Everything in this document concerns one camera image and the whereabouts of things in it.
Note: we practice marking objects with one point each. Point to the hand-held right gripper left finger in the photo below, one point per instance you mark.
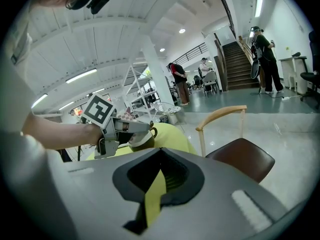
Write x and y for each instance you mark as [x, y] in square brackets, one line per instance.
[100, 196]

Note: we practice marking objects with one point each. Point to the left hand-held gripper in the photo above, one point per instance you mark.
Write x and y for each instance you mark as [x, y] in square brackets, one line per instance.
[98, 111]

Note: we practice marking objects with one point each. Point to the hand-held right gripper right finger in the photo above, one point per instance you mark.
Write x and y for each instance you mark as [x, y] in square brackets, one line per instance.
[220, 209]

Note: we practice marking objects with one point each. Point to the person's left forearm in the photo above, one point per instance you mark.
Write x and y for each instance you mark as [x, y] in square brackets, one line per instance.
[62, 134]

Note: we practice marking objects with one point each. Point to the checkered cloth table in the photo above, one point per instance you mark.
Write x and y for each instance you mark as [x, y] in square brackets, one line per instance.
[126, 114]

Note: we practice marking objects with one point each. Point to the green round tablecloth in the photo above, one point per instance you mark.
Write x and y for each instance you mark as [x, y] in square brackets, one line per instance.
[172, 139]

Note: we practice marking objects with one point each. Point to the white shelf unit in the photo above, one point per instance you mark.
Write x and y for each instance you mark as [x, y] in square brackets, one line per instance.
[140, 89]

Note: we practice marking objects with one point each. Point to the wooden chair brown seat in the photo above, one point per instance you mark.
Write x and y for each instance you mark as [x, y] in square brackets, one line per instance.
[240, 156]

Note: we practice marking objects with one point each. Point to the ceiling tube light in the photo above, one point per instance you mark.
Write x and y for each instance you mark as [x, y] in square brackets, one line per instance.
[81, 75]
[39, 100]

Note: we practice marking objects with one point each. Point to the round ceiling light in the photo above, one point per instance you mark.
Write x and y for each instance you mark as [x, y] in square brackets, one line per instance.
[162, 49]
[182, 30]

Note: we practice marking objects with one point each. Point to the grey dining chair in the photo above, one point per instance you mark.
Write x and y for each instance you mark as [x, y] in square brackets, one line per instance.
[210, 81]

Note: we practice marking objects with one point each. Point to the black metal railing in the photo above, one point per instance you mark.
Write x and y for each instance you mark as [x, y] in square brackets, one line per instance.
[192, 54]

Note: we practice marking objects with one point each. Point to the person's light shirt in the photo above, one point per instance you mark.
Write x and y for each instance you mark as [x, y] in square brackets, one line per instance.
[15, 164]

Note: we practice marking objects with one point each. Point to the dark wooden staircase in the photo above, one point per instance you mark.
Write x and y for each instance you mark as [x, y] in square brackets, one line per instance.
[240, 64]

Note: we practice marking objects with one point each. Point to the white power strip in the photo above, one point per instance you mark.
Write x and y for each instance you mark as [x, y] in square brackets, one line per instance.
[286, 98]

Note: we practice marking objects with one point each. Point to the white desk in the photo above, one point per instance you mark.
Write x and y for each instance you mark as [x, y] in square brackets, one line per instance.
[293, 69]

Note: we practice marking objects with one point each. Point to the black office chair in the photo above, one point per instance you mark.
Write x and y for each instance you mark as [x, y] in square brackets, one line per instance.
[311, 79]

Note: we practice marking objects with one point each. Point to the black head-mounted camera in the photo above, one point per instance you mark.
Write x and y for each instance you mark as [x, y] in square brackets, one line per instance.
[100, 1]

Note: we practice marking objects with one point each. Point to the wall tube light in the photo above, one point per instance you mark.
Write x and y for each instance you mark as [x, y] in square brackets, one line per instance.
[259, 4]

